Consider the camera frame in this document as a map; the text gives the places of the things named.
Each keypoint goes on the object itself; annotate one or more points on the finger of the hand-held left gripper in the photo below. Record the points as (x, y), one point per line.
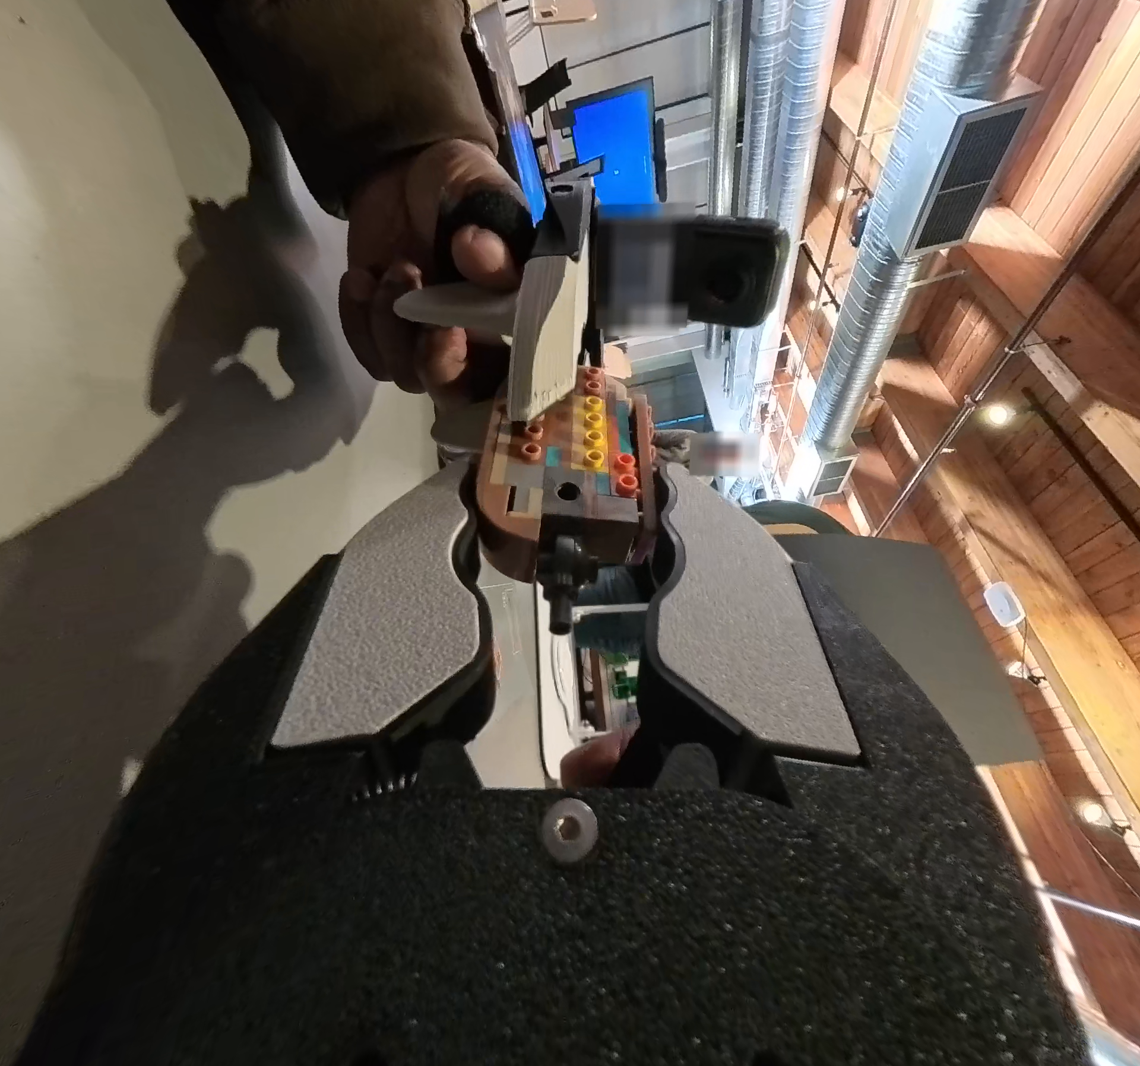
(553, 326)
(462, 428)

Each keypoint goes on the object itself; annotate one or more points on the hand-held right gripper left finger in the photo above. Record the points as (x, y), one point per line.
(392, 638)

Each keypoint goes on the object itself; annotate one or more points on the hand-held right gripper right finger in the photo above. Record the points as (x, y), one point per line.
(739, 648)

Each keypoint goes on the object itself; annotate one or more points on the toy brick model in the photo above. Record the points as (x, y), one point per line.
(588, 505)

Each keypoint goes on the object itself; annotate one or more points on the person's left forearm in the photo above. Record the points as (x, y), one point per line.
(338, 44)

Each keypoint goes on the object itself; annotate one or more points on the grey desk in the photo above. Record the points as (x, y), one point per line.
(91, 193)

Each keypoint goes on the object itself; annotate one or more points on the person's left hand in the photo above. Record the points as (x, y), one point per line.
(392, 229)

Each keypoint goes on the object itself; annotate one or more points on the blue monitor screen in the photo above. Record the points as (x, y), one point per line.
(526, 168)
(616, 140)

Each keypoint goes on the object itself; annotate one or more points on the black divider panel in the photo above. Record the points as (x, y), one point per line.
(909, 638)

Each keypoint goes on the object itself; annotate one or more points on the round ceiling light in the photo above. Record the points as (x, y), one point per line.
(1001, 414)

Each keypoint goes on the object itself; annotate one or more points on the metal air vent box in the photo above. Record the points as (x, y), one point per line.
(968, 176)

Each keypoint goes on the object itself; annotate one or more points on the small wall air vent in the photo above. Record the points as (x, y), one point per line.
(833, 475)

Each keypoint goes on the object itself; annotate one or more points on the white wall device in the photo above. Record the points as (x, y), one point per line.
(1005, 603)

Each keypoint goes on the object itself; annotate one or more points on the silver ventilation duct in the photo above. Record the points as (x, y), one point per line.
(860, 326)
(793, 60)

